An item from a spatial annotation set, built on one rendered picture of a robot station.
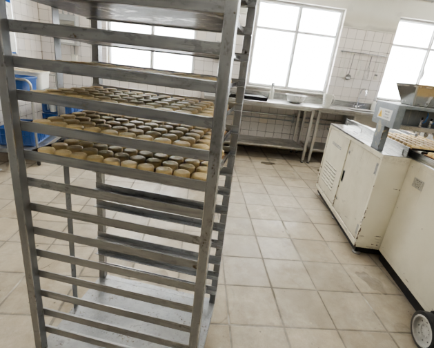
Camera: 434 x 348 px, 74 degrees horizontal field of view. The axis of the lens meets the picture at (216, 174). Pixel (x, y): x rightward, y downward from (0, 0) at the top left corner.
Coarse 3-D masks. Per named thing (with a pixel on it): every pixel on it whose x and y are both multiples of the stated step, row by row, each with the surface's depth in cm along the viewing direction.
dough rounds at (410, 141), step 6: (390, 132) 249; (390, 138) 231; (396, 138) 222; (402, 138) 225; (408, 138) 230; (414, 138) 232; (420, 138) 236; (408, 144) 205; (414, 144) 205; (420, 144) 211; (426, 144) 214; (432, 144) 219; (432, 150) 199
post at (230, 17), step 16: (240, 0) 65; (224, 16) 64; (224, 32) 66; (224, 48) 67; (224, 64) 68; (224, 80) 69; (224, 96) 70; (224, 112) 71; (224, 128) 75; (208, 160) 76; (208, 176) 78; (208, 192) 79; (208, 208) 81; (208, 224) 82; (208, 240) 84; (208, 256) 88; (192, 320) 95; (192, 336) 97
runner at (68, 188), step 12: (36, 180) 92; (48, 180) 92; (72, 192) 91; (84, 192) 90; (96, 192) 89; (108, 192) 89; (132, 204) 88; (144, 204) 88; (156, 204) 87; (168, 204) 86; (192, 216) 86
